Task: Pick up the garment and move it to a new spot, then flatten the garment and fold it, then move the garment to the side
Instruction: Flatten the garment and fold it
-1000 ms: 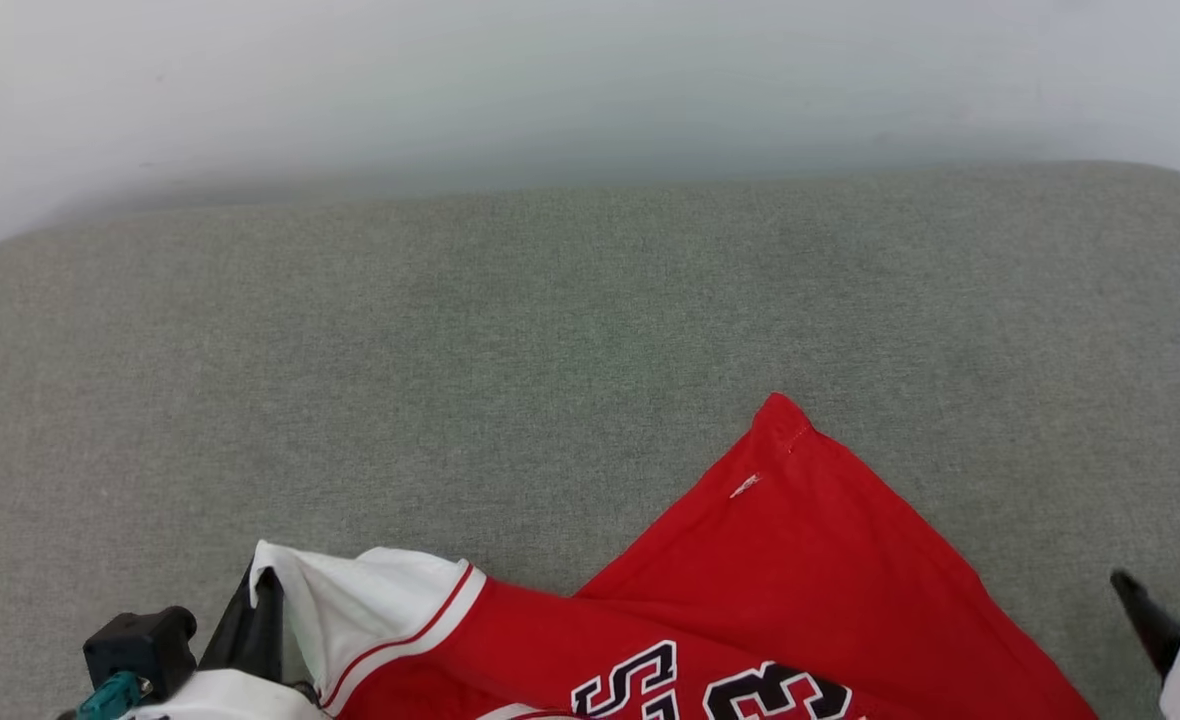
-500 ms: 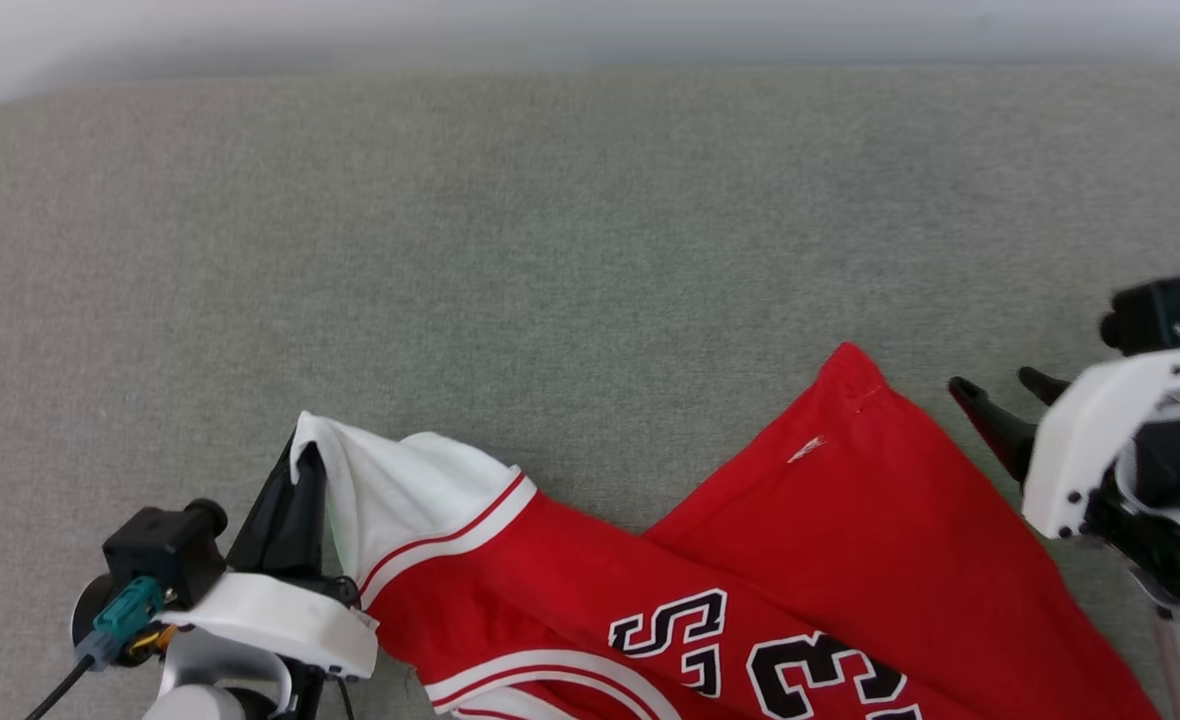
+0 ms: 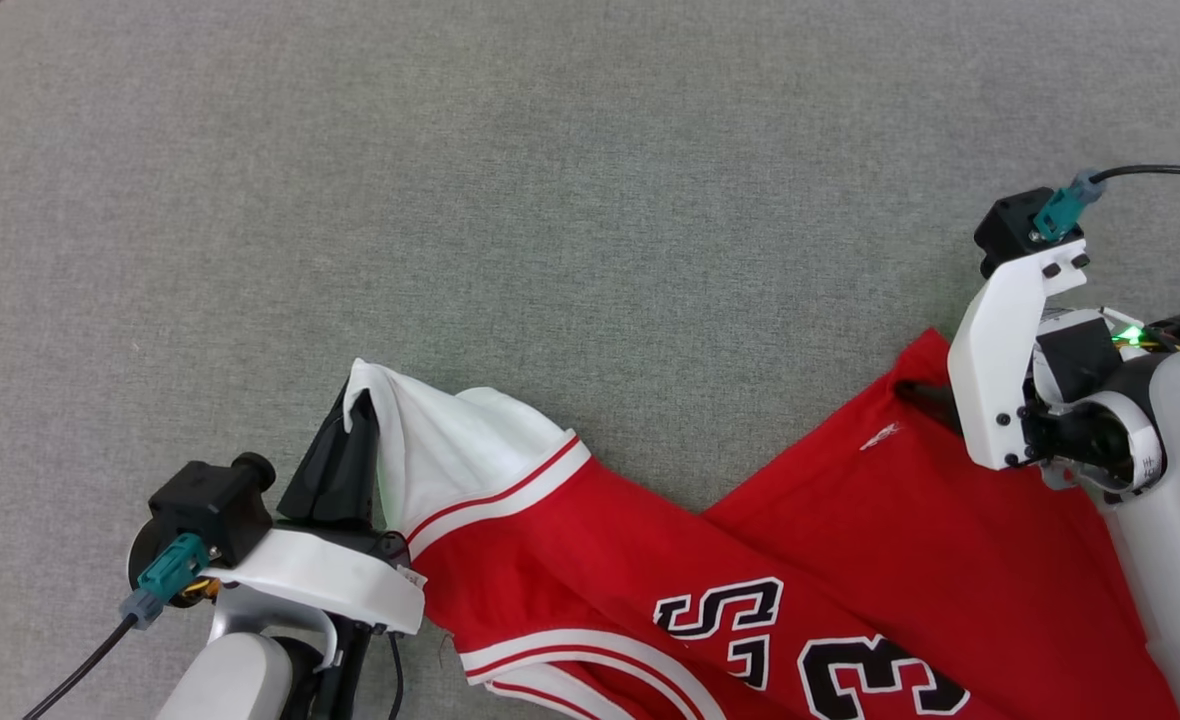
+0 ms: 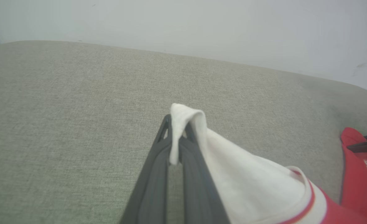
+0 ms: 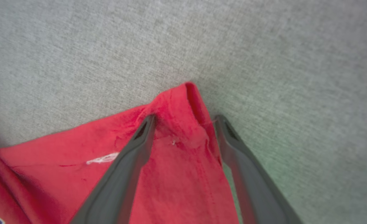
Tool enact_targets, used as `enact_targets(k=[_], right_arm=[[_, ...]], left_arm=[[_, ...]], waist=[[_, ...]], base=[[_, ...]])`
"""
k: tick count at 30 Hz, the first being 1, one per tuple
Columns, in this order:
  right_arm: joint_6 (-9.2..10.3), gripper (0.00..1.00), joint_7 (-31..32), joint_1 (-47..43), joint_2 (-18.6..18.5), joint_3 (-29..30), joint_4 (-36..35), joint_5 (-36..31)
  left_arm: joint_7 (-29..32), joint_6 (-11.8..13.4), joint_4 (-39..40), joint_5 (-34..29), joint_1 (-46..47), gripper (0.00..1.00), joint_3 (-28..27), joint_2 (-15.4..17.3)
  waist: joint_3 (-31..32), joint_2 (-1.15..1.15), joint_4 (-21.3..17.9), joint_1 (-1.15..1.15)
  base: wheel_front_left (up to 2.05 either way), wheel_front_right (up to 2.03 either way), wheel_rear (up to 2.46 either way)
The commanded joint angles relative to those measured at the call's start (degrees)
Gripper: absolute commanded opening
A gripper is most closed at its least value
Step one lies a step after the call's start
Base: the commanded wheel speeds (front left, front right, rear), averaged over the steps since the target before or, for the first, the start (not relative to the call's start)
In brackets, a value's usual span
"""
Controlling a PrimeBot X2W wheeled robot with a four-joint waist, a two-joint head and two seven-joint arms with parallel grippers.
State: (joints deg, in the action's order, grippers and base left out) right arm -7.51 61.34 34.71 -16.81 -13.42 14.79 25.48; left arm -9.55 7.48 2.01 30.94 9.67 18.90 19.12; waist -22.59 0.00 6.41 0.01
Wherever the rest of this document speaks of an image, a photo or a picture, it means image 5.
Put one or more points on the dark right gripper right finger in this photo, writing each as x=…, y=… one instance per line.
x=252, y=177

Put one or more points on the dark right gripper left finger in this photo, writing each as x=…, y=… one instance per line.
x=121, y=180

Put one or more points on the red and white jersey garment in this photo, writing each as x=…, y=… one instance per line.
x=177, y=174

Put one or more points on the grey fabric sofa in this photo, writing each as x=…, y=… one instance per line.
x=183, y=40

